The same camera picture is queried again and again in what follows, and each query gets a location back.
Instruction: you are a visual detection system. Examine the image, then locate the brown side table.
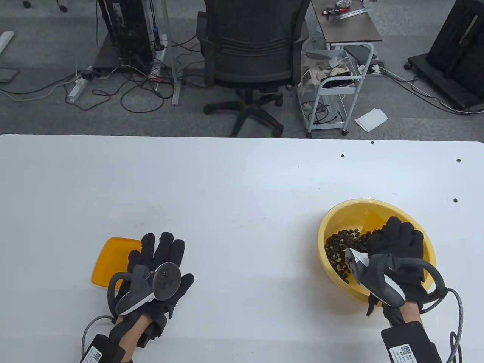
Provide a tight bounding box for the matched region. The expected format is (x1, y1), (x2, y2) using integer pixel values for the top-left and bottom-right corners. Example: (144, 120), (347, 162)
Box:
(311, 0), (382, 47)

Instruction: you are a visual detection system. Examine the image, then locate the thin black camera cable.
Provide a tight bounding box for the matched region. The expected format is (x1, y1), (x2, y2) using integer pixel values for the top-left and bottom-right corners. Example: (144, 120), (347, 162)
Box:
(449, 331), (460, 363)

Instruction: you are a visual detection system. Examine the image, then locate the black computer tower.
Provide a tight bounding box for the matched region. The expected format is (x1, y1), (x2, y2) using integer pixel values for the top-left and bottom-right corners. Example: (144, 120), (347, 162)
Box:
(93, 0), (156, 75)

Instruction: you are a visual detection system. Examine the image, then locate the grey left hand controller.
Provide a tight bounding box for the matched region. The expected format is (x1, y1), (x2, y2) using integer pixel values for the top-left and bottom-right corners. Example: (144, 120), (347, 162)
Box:
(107, 262), (183, 316)

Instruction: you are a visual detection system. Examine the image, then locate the grey floor cable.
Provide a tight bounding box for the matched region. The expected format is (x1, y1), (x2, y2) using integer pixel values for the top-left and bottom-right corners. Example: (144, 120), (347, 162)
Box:
(378, 66), (484, 114)

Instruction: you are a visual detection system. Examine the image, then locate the grey braided left cable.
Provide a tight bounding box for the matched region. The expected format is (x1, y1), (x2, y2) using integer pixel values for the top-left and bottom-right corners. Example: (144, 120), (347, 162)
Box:
(81, 316), (116, 348)

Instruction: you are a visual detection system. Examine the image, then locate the grey right hand controller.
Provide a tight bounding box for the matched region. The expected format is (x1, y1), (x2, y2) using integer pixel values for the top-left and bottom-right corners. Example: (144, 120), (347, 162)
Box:
(344, 248), (447, 312)

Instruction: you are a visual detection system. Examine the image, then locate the person's left hand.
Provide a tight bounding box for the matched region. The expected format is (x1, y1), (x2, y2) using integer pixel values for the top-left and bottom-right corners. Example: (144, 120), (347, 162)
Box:
(110, 232), (195, 339)

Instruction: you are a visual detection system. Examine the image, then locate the pile of dark coffee beans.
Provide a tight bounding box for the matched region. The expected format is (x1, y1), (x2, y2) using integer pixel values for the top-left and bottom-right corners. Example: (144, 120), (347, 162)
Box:
(324, 227), (382, 284)

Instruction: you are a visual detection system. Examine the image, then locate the white metal desk leg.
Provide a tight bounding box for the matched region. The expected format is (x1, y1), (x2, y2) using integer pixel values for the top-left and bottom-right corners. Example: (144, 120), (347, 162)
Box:
(161, 0), (181, 105)

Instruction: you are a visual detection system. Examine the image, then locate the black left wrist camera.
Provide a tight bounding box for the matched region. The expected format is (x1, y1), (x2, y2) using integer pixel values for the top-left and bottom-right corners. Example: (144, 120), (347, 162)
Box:
(79, 334), (127, 363)

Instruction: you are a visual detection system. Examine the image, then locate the white rolling cart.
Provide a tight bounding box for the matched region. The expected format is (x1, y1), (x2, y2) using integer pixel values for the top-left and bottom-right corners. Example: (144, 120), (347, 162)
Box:
(297, 38), (375, 138)

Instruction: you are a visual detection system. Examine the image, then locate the orange box lid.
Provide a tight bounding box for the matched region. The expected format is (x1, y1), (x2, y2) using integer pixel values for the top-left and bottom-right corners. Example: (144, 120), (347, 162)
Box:
(91, 237), (143, 290)

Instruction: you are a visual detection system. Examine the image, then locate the grey hand controller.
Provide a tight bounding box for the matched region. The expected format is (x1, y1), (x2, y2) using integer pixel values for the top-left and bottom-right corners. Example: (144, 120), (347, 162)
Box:
(107, 262), (183, 316)
(344, 248), (447, 312)

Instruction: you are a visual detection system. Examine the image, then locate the orange plastic box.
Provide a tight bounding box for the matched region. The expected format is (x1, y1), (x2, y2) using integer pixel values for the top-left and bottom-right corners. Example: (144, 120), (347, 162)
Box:
(358, 210), (396, 242)

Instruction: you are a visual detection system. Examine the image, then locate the grey flat device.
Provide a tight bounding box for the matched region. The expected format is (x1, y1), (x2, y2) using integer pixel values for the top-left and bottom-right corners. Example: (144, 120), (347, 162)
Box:
(344, 43), (373, 63)

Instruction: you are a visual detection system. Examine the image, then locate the white upright power strip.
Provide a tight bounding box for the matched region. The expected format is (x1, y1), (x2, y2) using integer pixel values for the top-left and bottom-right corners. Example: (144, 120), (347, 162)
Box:
(153, 33), (169, 61)

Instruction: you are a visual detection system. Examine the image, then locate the yellow plastic basin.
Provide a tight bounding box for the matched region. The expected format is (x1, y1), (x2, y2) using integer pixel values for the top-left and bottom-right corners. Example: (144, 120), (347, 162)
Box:
(317, 199), (437, 307)

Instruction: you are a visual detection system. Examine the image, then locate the person's right hand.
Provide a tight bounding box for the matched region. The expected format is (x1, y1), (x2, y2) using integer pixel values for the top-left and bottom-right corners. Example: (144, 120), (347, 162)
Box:
(366, 216), (426, 326)

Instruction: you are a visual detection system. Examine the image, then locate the person's left forearm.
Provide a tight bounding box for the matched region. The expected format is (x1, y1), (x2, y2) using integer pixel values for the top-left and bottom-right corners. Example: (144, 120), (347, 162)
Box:
(113, 316), (154, 360)

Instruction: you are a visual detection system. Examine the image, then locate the beige strap bundle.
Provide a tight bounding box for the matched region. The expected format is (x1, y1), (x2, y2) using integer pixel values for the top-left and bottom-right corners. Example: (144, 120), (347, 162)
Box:
(299, 51), (354, 95)

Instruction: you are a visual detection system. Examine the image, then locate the black mesh office chair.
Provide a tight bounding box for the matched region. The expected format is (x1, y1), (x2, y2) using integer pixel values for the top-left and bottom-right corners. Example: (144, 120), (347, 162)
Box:
(196, 0), (311, 138)

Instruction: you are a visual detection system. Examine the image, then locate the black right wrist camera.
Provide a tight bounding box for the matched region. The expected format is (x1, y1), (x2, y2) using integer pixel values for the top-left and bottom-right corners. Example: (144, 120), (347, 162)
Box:
(381, 321), (443, 363)

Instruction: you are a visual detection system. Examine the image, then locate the tangle of black floor cables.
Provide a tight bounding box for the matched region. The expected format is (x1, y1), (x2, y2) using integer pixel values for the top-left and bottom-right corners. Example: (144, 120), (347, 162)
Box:
(0, 38), (205, 114)

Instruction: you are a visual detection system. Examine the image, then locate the person's right forearm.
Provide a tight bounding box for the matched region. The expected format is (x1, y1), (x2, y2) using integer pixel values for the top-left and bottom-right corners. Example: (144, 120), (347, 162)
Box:
(400, 302), (423, 324)

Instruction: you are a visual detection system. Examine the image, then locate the white folded paper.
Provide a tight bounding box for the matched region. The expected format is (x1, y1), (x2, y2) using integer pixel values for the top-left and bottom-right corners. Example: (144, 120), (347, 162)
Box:
(354, 108), (389, 132)

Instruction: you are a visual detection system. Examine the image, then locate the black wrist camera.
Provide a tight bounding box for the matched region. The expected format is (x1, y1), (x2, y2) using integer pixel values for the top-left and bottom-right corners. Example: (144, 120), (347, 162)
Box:
(381, 321), (443, 363)
(79, 334), (127, 363)

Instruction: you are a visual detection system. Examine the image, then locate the white flat power strip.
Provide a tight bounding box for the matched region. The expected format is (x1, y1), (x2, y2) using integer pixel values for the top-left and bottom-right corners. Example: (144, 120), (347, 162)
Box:
(68, 81), (86, 104)

